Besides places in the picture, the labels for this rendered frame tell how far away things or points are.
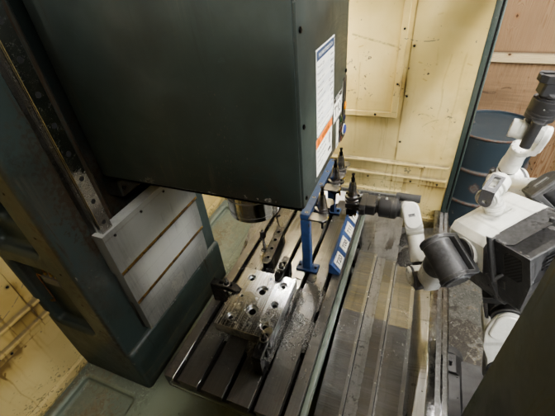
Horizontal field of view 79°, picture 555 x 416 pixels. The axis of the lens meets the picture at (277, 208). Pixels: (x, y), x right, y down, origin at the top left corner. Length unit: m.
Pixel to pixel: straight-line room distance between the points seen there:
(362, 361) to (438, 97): 1.24
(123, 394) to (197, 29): 1.52
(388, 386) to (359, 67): 1.42
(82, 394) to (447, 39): 2.24
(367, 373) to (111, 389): 1.12
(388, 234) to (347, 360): 0.80
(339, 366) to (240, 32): 1.24
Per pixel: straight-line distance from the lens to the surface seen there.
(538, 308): 0.66
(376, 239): 2.00
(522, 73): 3.53
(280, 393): 1.29
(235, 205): 0.98
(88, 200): 1.14
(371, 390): 1.50
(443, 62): 1.80
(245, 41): 0.70
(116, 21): 0.87
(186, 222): 1.52
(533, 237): 1.19
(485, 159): 2.97
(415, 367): 1.65
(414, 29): 1.77
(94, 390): 1.91
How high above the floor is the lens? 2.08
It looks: 37 degrees down
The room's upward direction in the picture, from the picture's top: 6 degrees counter-clockwise
